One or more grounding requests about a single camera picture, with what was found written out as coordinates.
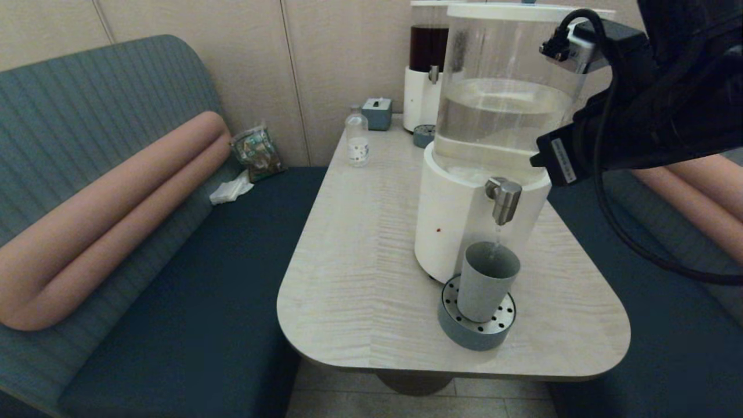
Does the silver metal dispenser tap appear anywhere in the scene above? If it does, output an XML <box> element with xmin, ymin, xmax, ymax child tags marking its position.
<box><xmin>485</xmin><ymin>176</ymin><xmax>523</xmax><ymax>226</ymax></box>

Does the grey-blue plastic cup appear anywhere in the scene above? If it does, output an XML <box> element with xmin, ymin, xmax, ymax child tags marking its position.
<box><xmin>457</xmin><ymin>241</ymin><xmax>521</xmax><ymax>323</ymax></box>

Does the pink bolster on empty bench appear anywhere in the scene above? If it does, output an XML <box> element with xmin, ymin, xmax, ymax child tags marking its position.
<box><xmin>630</xmin><ymin>152</ymin><xmax>743</xmax><ymax>268</ymax></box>

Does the clear water dispenser white base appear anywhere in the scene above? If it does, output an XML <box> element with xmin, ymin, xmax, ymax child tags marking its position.
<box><xmin>413</xmin><ymin>3</ymin><xmax>616</xmax><ymax>285</ymax></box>

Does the dark drink dispenser white base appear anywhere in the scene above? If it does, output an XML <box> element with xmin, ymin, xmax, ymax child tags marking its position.
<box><xmin>403</xmin><ymin>1</ymin><xmax>465</xmax><ymax>134</ymax></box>

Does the empty blue upholstered bench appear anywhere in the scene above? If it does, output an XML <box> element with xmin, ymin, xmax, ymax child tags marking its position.
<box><xmin>546</xmin><ymin>145</ymin><xmax>743</xmax><ymax>418</ymax></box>

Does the small blue square box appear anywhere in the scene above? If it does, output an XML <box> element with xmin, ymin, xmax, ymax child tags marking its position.
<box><xmin>362</xmin><ymin>97</ymin><xmax>393</xmax><ymax>131</ymax></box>

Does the large blue perforated drip tray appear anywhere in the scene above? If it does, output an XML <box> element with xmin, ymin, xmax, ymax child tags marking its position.
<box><xmin>437</xmin><ymin>274</ymin><xmax>517</xmax><ymax>351</ymax></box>

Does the clear plastic bottle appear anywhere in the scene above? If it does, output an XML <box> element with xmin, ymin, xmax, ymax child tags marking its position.
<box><xmin>345</xmin><ymin>104</ymin><xmax>370</xmax><ymax>168</ymax></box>

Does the crinkled snack bag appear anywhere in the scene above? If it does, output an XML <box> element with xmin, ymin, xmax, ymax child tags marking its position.
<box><xmin>230</xmin><ymin>124</ymin><xmax>286</xmax><ymax>184</ymax></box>

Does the white crumpled tissue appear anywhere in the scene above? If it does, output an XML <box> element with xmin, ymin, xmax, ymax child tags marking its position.
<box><xmin>209</xmin><ymin>171</ymin><xmax>254</xmax><ymax>206</ymax></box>

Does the blue bench holding snack bag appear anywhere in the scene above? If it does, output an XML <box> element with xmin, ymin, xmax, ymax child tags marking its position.
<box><xmin>0</xmin><ymin>34</ymin><xmax>326</xmax><ymax>418</ymax></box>

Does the pink bolster beside snack bag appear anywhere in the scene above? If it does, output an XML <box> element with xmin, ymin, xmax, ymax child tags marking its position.
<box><xmin>0</xmin><ymin>110</ymin><xmax>233</xmax><ymax>332</ymax></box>

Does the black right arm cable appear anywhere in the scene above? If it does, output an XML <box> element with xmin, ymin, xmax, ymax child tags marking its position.
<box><xmin>539</xmin><ymin>8</ymin><xmax>743</xmax><ymax>286</ymax></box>

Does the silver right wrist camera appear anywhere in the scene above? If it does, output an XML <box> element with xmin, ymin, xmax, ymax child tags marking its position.
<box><xmin>540</xmin><ymin>19</ymin><xmax>648</xmax><ymax>74</ymax></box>

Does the brass table pedestal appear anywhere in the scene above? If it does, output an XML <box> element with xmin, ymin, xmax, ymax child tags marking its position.
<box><xmin>374</xmin><ymin>372</ymin><xmax>456</xmax><ymax>397</ymax></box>

